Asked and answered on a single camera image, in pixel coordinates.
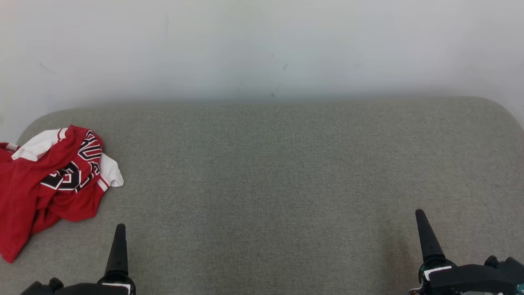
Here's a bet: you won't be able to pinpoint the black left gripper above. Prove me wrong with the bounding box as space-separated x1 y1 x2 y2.
20 224 136 295

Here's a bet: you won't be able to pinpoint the red Bulls basketball jersey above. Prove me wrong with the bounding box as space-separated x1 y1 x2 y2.
12 125 124 224

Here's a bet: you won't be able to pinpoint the red white-striped Bulls shorts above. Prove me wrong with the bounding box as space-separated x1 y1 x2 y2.
0 141 62 263

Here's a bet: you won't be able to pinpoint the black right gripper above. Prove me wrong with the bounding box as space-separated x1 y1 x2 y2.
409 209 524 295

